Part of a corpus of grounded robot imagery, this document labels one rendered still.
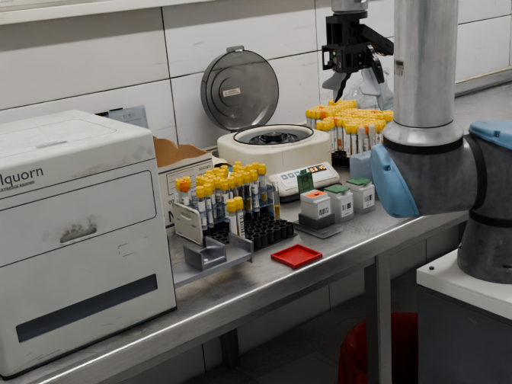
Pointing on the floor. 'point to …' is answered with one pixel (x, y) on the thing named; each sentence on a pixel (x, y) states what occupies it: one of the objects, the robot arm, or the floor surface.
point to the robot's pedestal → (461, 342)
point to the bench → (286, 293)
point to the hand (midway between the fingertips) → (360, 107)
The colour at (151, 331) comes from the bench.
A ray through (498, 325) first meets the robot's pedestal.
